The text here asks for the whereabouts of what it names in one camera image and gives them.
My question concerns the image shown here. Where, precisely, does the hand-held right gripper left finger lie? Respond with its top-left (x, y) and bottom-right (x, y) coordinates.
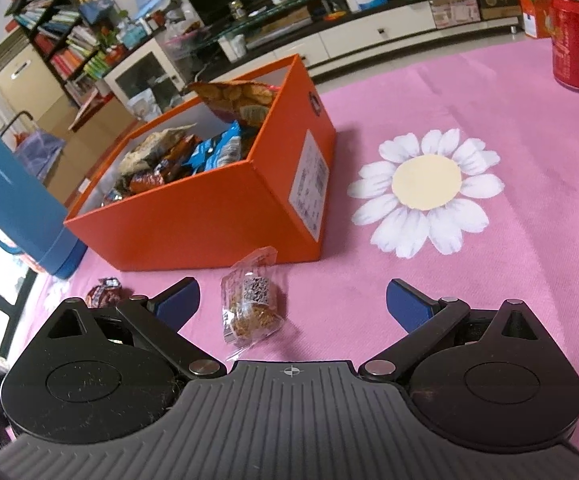
top-left (39, 277), bottom-right (226, 380)

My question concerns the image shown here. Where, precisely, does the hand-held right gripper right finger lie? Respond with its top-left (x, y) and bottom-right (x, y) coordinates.
top-left (358, 278), bottom-right (553, 381)

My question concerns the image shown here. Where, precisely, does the clear packet brown snack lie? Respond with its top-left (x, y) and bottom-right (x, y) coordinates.
top-left (220, 246), bottom-right (286, 361)

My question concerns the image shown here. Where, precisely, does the orange cardboard box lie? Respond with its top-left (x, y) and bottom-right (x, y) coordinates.
top-left (64, 54), bottom-right (338, 272)

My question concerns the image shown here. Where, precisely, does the brown chocolate snack packet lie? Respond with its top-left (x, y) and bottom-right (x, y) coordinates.
top-left (129, 170), bottom-right (166, 195)
top-left (155, 135), bottom-right (193, 182)

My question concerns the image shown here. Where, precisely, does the beige snack packet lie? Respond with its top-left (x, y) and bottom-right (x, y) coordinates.
top-left (118, 125), bottom-right (198, 176)

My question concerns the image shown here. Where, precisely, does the blue snack bag white lettering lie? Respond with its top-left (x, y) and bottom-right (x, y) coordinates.
top-left (184, 121), bottom-right (243, 174)

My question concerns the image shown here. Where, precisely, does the orange biscuit print snack bag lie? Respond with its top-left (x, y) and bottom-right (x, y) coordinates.
top-left (186, 80), bottom-right (278, 129)

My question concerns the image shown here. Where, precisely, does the pink floral tablecloth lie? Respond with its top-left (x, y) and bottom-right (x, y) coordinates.
top-left (34, 35), bottom-right (579, 466)

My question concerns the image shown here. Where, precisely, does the small red brown snack packet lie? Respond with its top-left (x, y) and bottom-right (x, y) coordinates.
top-left (85, 277), bottom-right (123, 309)

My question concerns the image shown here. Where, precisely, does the large brown cardboard box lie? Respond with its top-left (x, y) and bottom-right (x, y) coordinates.
top-left (36, 95), bottom-right (136, 202)

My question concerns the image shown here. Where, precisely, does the blue thermos flask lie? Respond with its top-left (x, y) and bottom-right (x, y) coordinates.
top-left (0, 125), bottom-right (88, 281)

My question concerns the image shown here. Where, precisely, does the purple plastic bag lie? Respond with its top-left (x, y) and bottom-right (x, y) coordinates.
top-left (14, 130), bottom-right (66, 187)

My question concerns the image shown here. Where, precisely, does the white glass door cabinet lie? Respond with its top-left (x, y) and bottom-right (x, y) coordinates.
top-left (103, 37), bottom-right (191, 122)

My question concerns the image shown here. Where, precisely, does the beige standing air conditioner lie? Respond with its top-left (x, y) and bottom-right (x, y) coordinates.
top-left (0, 30), bottom-right (76, 132)

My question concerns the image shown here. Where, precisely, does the white low television cabinet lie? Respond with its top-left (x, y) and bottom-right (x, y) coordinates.
top-left (204, 0), bottom-right (521, 82)

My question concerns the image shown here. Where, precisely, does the dark bookshelf with books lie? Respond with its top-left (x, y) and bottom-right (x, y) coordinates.
top-left (4, 0), bottom-right (126, 107)

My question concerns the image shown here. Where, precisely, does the pink printed cardboard carton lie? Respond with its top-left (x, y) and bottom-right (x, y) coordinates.
top-left (428, 0), bottom-right (481, 29)

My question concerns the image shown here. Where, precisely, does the red soda can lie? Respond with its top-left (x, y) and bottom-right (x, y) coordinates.
top-left (549, 0), bottom-right (579, 92)

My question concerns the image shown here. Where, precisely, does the orange white carton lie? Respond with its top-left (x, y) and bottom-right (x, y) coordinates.
top-left (518, 0), bottom-right (555, 39)

